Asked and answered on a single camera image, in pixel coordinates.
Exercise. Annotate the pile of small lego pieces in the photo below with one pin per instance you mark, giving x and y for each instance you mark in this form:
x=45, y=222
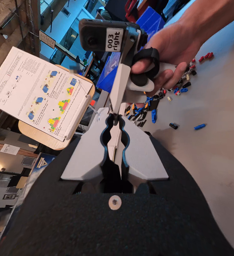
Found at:
x=140, y=115

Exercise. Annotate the white metal stand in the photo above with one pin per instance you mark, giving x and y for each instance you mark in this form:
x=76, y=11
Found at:
x=102, y=116

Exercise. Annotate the person's right hand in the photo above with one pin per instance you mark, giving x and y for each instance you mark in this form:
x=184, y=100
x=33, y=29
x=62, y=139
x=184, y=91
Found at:
x=172, y=44

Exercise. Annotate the red plastic chair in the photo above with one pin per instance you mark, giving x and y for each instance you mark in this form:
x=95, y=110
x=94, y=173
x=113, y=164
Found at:
x=131, y=8

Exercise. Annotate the white paper notice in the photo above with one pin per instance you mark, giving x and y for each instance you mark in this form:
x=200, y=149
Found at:
x=10, y=149

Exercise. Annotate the hanging white sign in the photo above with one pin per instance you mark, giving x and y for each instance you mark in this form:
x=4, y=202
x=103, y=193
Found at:
x=47, y=39

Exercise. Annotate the lego instruction booklet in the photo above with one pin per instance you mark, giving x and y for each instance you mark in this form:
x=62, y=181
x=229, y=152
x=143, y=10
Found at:
x=113, y=144

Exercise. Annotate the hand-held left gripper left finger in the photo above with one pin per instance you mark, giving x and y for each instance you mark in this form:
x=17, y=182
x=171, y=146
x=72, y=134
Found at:
x=83, y=158

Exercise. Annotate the blue lego beam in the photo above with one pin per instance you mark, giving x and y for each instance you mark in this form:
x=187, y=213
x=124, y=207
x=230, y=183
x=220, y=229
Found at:
x=153, y=116

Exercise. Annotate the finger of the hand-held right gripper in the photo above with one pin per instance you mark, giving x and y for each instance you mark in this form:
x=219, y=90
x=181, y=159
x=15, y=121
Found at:
x=121, y=84

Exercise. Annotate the blue plastic bin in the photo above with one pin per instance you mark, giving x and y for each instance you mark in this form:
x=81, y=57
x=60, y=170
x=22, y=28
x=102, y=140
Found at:
x=150, y=22

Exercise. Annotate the lego set box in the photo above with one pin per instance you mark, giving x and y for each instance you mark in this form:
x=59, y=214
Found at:
x=42, y=163

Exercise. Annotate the blue lego pin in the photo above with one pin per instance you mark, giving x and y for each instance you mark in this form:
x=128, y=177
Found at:
x=199, y=126

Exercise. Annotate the white printed instruction sheet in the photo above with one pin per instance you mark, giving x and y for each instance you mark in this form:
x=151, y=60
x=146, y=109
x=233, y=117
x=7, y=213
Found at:
x=39, y=90

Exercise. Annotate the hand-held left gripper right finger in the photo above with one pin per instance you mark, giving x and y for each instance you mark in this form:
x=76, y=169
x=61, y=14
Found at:
x=146, y=160

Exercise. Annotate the black lego pin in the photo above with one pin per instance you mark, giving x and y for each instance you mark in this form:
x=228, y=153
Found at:
x=173, y=126

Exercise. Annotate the clear plastic bag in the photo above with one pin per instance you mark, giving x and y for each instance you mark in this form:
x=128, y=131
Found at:
x=112, y=64

